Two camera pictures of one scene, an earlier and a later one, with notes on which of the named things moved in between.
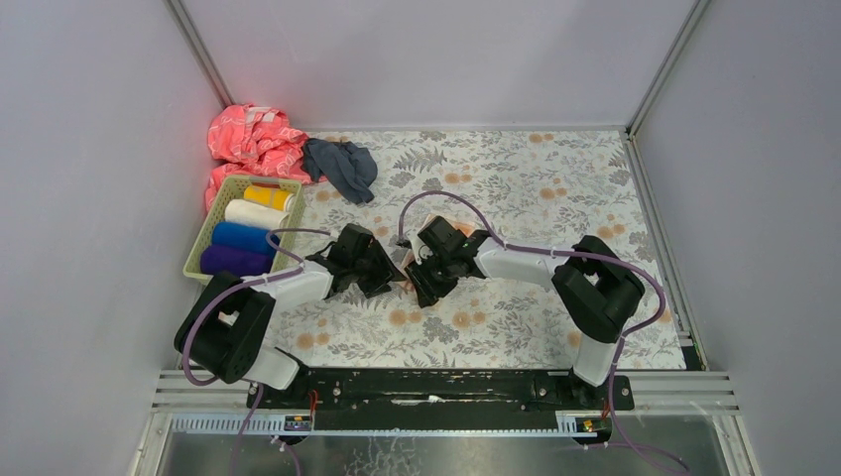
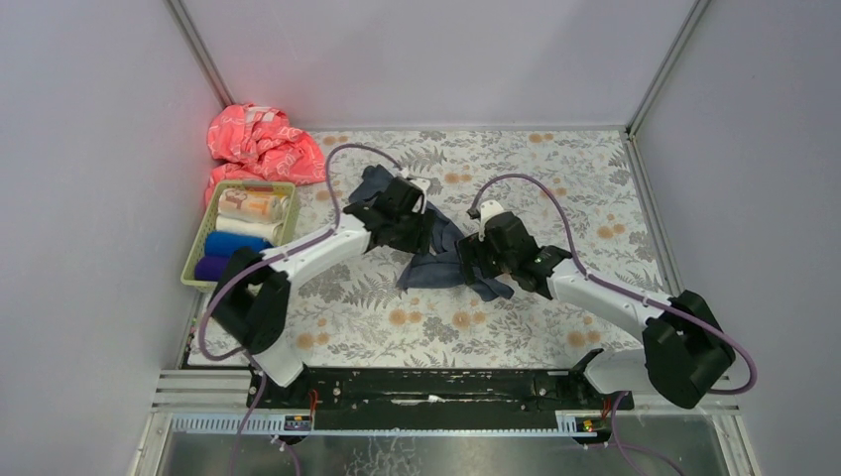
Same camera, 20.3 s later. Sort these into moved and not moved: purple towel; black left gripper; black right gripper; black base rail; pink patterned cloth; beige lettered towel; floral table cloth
Moved: black right gripper; beige lettered towel; purple towel; black left gripper
Not moved: pink patterned cloth; black base rail; floral table cloth
